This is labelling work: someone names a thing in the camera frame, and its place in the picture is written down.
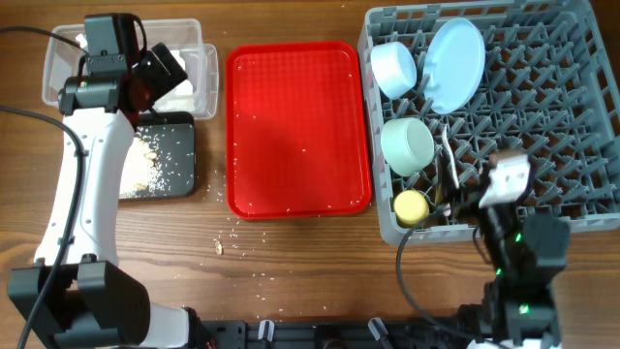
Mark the clear plastic waste bin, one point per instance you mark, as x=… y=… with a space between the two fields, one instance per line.
x=177 y=34

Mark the red plastic tray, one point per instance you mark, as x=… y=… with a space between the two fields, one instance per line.
x=295 y=131

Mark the white plastic spoon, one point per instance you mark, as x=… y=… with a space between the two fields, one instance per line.
x=451 y=160

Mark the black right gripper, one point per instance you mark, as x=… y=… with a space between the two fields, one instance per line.
x=469 y=206

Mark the grey dishwasher rack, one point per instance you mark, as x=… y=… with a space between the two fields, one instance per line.
x=547 y=89

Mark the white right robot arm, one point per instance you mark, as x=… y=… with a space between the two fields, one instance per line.
x=518 y=306

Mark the white plastic fork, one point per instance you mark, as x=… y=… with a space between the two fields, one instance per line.
x=444 y=186

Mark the mint green bowl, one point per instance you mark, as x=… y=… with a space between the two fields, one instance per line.
x=407 y=145

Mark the black waste tray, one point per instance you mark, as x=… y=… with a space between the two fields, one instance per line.
x=176 y=138

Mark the light blue small bowl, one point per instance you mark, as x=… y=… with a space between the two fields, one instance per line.
x=394 y=69

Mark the yellow plastic cup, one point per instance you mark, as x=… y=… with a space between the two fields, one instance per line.
x=410 y=207

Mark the light blue plate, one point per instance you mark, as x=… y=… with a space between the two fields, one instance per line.
x=454 y=63

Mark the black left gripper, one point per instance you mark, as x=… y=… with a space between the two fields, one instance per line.
x=164 y=81

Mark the rice and food scraps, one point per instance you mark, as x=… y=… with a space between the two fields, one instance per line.
x=142 y=174

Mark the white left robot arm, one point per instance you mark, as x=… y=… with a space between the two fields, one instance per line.
x=75 y=295

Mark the food scrap on table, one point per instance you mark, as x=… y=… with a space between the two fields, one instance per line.
x=219 y=247

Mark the white napkin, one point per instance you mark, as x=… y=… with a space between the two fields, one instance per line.
x=182 y=98

